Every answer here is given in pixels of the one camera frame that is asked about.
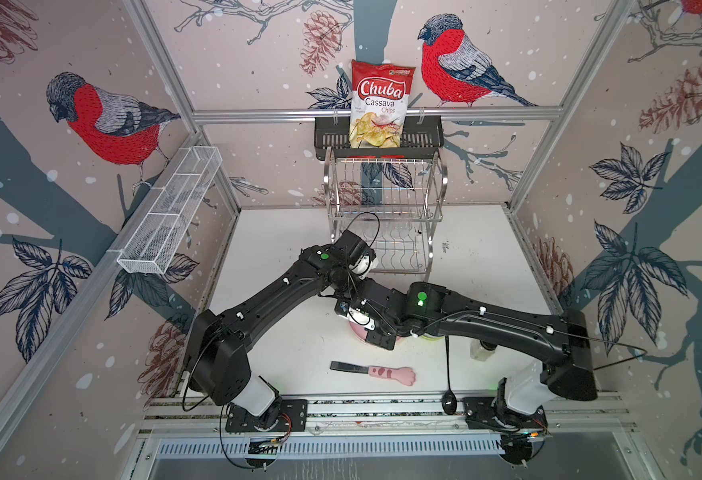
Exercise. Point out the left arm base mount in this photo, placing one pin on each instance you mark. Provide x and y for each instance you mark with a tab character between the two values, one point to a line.
284	416

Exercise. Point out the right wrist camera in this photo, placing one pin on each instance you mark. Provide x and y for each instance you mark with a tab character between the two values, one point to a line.
357	317

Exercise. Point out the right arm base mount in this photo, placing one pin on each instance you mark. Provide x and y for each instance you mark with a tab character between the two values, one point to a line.
522	436

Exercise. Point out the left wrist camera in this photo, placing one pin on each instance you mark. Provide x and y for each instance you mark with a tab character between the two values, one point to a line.
365	264

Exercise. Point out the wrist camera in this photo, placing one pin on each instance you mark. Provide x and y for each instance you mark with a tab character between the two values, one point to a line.
357	317
365	264

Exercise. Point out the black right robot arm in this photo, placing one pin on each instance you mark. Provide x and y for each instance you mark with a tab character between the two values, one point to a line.
559	344

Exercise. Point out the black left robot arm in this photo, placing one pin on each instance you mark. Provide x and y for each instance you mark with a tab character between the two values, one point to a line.
217	345

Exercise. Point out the black wall basket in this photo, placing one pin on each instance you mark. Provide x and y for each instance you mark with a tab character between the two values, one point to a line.
335	134

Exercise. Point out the black spoon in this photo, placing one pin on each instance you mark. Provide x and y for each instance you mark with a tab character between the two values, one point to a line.
449	400

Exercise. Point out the lime green bowl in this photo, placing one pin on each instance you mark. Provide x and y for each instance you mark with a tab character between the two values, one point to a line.
426	336

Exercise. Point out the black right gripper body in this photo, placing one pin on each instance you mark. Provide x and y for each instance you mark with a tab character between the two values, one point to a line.
382	335

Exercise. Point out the small black lid jar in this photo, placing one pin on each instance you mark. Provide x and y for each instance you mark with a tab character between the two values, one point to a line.
481	351

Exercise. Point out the red cassava chips bag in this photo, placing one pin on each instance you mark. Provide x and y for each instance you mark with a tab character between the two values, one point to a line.
380	96

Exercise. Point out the white wire mesh shelf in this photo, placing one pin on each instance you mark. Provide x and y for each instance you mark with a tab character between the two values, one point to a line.
159	235

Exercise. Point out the pink plate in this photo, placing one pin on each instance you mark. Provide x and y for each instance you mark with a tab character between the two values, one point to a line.
360	333

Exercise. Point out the pink cat paw spatula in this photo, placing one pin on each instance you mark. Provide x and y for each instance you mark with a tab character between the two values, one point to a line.
404	375

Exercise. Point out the silver two-tier dish rack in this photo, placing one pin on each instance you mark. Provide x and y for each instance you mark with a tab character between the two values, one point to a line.
390	197

